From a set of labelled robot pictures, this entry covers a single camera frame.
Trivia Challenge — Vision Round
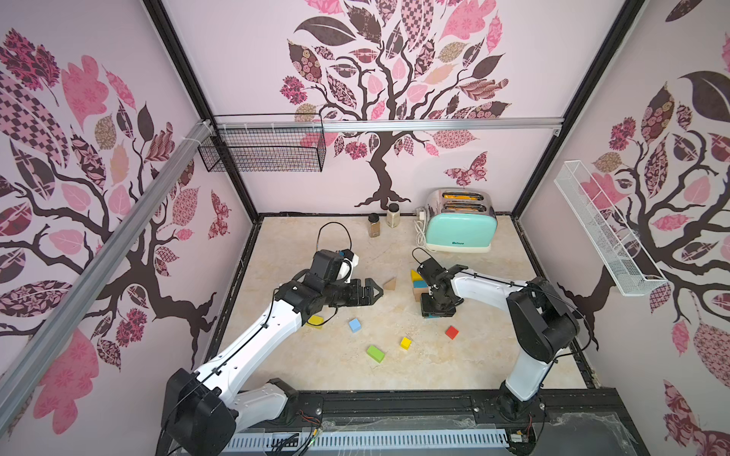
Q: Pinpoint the green rectangle block front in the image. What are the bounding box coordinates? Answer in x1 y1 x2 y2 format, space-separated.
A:
366 345 386 364

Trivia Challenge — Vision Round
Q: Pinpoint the yellow rectangle block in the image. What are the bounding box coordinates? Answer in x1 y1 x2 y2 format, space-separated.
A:
307 315 324 328

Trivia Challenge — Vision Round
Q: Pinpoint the white toaster power cord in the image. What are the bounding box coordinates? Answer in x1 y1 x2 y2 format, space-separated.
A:
413 207 430 250

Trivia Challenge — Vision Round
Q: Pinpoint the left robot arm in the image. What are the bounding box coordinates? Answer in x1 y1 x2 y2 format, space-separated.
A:
155 279 384 455

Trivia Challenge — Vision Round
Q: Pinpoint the red cube block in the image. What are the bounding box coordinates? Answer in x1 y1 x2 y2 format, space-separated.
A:
446 326 459 340

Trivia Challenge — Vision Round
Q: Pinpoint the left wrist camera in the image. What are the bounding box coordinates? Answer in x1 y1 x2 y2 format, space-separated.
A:
310 249 359 283

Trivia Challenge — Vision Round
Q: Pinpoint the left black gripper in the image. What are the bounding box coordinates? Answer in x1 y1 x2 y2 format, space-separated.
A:
320 278 381 308

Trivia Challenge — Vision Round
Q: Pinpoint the aluminium frame bar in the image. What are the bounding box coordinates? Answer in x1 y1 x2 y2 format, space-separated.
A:
1 120 214 434
217 117 564 133

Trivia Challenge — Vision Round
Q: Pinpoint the small yellow cube block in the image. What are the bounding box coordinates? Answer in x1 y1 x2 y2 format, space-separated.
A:
400 337 412 351

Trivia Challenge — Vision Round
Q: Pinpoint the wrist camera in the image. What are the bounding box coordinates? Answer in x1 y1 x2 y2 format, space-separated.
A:
310 249 359 283
416 258 446 284

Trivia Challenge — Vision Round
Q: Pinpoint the white slotted cable duct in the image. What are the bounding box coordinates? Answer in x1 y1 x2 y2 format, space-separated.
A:
224 429 509 453

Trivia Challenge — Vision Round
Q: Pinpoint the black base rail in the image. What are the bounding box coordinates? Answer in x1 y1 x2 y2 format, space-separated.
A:
219 389 649 455

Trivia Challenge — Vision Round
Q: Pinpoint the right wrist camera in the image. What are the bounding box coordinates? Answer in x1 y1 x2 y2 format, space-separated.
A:
416 258 446 284

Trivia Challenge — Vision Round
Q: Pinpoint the aluminium frame bar left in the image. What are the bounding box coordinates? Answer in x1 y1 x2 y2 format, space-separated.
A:
1 120 214 434

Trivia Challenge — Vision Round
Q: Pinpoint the aluminium frame bar rear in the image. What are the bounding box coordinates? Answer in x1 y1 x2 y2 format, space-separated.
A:
217 117 564 133

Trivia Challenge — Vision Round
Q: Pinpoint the mint green toaster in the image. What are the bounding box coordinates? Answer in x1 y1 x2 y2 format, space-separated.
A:
425 188 498 254

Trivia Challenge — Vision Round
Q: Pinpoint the black wire basket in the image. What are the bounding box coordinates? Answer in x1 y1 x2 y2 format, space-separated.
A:
198 111 327 173

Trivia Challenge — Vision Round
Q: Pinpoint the white wire shelf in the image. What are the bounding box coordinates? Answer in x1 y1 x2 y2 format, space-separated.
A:
554 161 669 296

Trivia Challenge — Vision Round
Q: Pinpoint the brown spice jar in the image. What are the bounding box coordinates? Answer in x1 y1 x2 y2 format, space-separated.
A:
368 213 381 238

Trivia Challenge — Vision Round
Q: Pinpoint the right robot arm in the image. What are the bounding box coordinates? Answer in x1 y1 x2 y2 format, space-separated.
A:
416 265 580 422

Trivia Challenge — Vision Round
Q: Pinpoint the pale spice jar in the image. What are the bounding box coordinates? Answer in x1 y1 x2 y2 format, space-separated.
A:
386 203 400 228

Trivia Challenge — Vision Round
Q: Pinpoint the light blue cube block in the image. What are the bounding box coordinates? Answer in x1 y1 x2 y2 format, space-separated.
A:
349 318 362 333

